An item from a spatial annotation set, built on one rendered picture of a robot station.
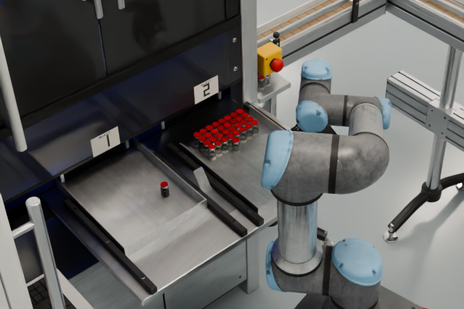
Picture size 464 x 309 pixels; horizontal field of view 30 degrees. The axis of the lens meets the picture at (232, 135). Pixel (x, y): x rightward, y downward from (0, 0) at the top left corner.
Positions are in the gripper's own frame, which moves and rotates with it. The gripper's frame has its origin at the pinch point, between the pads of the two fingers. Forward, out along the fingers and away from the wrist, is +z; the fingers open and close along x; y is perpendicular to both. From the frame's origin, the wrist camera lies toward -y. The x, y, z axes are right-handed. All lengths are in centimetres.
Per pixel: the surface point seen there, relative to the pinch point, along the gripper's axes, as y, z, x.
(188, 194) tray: 20.0, 3.4, 28.5
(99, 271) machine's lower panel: 39, 35, 50
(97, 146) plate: 38, -10, 44
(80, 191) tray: 40, 3, 50
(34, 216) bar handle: -15, -54, 85
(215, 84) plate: 38.3, -10.7, 3.9
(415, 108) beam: 34, 43, -85
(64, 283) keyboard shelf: 22, 11, 68
